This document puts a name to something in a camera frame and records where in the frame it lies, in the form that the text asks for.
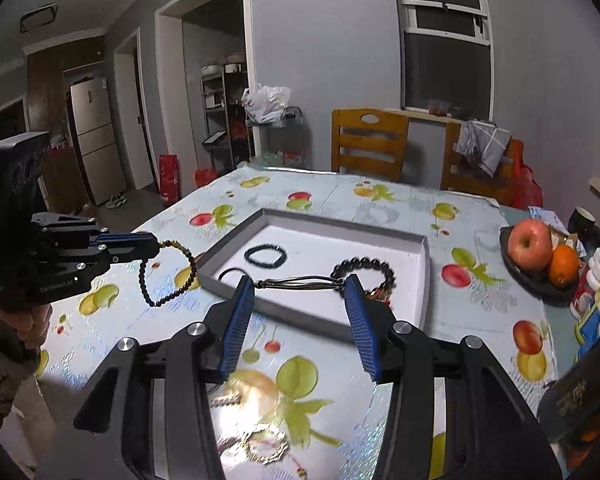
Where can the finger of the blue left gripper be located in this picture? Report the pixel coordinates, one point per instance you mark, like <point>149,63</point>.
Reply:
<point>128,247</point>

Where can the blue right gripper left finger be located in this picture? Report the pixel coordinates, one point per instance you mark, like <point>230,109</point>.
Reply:
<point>241,307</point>

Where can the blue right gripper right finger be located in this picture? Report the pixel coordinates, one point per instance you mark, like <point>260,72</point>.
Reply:
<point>364,332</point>

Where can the silver bangle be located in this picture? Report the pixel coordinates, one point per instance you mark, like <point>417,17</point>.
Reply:
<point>265,446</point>

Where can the person's left hand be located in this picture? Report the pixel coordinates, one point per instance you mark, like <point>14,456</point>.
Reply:
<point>31,327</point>

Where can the white shallow tray box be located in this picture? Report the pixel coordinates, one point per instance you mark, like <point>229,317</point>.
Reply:
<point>325,274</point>

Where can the fruit pattern tablecloth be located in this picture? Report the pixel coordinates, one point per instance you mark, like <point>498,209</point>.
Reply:
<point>451,281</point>

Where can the metal storage rack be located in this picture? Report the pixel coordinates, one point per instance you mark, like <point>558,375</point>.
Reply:
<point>228,139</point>

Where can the refrigerator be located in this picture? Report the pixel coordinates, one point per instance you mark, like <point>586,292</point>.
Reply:
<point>94,140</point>

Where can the right wooden chair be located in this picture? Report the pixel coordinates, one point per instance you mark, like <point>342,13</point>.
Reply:
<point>458,175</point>

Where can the wooden chair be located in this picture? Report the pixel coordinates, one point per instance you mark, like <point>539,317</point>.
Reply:
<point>458,175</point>
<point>369,142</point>

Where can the dark fruit plate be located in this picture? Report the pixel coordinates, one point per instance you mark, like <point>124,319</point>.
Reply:
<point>537,283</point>

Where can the red apple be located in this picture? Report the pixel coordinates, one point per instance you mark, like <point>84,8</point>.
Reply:
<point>530,246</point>

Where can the white plastic bag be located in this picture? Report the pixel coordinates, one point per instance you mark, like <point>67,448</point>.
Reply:
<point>264,104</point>

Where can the red plastic bag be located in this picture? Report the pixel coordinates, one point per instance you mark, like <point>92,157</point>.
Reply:
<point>525,191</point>

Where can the left wooden chair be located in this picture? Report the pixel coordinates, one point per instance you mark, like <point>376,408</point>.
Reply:
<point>369,142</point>

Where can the orange fruit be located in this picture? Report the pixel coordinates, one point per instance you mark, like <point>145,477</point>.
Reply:
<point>564,266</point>

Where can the grey checked cloth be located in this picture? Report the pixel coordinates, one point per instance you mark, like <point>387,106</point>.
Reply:
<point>482,144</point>

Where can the white cap red bottle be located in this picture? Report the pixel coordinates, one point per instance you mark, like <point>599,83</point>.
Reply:
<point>588,287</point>

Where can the black mug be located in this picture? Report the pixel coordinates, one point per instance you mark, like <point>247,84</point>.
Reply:
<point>581,222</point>

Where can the window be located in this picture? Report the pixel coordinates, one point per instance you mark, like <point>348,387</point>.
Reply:
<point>446,54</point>

